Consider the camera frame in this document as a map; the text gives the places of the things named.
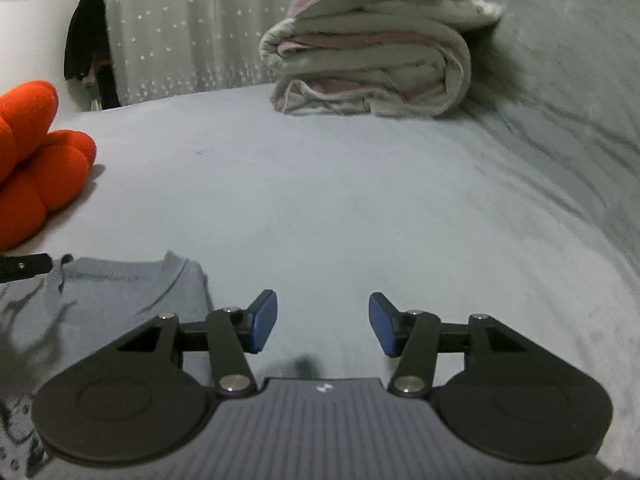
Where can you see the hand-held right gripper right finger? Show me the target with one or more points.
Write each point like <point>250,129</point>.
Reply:
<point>382,324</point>

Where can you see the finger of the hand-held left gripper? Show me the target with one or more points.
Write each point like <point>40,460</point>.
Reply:
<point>25,265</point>

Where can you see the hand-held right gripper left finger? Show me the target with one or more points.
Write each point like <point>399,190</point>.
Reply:
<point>262,321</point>

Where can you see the grey knit sweater black pattern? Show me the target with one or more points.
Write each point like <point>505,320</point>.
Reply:
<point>115,295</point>

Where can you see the orange pumpkin plush cushion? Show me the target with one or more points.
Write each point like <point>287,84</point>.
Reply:
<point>35,170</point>

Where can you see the grey bed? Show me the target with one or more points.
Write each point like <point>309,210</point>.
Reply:
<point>325,185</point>

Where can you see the black hanging garment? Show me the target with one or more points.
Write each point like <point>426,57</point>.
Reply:
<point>87,40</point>

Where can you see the folded white pink quilt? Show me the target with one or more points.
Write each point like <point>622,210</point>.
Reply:
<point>370,60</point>

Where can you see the grey star print curtain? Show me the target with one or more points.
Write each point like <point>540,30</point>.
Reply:
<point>200,25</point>

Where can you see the grey quilted bed cover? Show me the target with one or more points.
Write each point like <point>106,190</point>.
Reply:
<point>575,60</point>

